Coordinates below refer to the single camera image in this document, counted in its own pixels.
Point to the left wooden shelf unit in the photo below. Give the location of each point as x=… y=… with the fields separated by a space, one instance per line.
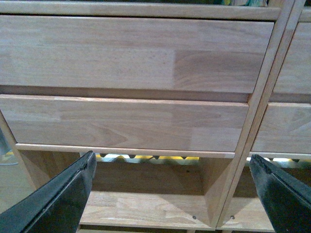
x=177 y=189

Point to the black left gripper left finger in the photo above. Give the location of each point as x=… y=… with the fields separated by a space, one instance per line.
x=57 y=206

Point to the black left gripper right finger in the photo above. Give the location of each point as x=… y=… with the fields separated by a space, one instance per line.
x=285 y=199

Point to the wooden drawer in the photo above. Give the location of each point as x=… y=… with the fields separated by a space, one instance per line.
x=295 y=74
x=285 y=128
x=132 y=53
x=124 y=123

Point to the lower left wooden drawer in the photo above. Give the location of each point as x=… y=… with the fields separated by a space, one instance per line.
x=124 y=123

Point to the right wooden shelf unit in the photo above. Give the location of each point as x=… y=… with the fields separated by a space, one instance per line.
x=242 y=210

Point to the upper right wooden drawer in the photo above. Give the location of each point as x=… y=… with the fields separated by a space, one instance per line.
x=295 y=74

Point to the wooden shelf unit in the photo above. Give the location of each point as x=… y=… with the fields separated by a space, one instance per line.
x=177 y=189
x=242 y=210

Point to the lower right wooden drawer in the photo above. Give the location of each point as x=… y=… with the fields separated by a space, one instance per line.
x=285 y=128

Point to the upper left wooden drawer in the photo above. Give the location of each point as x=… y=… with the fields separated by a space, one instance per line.
x=132 y=53

